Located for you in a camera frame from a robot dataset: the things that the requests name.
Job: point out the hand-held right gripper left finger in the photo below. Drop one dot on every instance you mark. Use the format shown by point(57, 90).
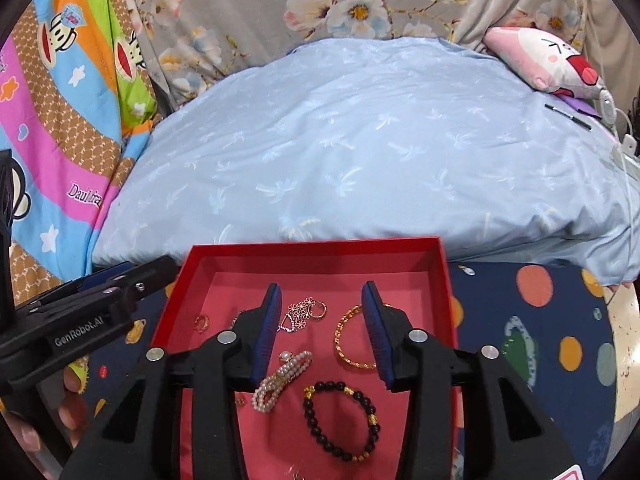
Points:
point(265, 335)

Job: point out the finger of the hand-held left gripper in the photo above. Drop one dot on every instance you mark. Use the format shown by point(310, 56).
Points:
point(102, 276)
point(145, 280)

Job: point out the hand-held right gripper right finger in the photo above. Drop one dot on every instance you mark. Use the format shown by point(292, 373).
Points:
point(377, 335)

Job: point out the hoop earring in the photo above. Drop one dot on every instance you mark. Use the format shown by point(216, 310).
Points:
point(320, 314)

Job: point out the red cardboard box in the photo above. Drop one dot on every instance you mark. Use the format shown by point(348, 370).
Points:
point(325, 280)

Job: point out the person's left hand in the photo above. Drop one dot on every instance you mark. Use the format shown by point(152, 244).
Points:
point(70, 415)

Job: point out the colourful cartoon monkey blanket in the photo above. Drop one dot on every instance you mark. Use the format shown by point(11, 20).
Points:
point(60, 110)

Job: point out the dark blue polka-dot blanket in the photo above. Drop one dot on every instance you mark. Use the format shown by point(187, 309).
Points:
point(550, 320)

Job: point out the light blue pillow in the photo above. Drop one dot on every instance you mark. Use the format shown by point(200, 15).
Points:
point(375, 160)

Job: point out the cream stool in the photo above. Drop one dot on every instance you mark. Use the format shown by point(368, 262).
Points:
point(625, 360)

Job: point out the black pen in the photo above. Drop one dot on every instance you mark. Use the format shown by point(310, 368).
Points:
point(567, 116)

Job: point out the grey floral bed sheet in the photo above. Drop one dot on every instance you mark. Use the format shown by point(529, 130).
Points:
point(250, 0)

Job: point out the purple sheet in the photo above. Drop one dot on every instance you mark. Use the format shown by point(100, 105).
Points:
point(582, 107)

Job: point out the pink plush toy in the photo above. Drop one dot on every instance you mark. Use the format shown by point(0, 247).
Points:
point(540, 57)

